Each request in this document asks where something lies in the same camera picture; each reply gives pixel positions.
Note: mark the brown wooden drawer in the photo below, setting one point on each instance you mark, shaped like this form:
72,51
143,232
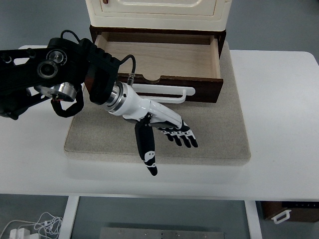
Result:
170,59

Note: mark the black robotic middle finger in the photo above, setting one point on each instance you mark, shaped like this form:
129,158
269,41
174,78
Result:
184,138

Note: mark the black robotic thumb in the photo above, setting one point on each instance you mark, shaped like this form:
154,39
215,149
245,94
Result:
146,146

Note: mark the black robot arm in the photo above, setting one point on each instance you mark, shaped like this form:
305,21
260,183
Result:
57,73

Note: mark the white table leg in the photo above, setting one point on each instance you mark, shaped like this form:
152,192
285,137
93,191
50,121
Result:
69,217
253,220

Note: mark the brown drawer on floor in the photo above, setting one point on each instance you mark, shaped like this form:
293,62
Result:
300,211

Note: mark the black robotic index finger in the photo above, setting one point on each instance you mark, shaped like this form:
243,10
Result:
191,137

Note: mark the beige fabric platform pad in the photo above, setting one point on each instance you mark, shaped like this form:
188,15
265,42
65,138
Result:
219,129

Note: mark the white right table leg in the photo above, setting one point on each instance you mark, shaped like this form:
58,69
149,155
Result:
253,220

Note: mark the white power adapter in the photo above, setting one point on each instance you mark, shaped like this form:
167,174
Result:
21,233

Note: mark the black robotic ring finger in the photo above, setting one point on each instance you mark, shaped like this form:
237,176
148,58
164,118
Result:
177,139

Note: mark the black robotic little finger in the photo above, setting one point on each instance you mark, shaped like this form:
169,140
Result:
170,138

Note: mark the cream upper cabinet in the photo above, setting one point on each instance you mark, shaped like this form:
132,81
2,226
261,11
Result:
198,15

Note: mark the white left table leg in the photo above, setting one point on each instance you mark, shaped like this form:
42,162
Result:
69,217

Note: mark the white handle of floor drawer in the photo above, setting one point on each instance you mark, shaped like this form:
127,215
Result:
281,217

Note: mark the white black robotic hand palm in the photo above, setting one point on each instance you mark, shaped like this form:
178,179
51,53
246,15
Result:
125,102

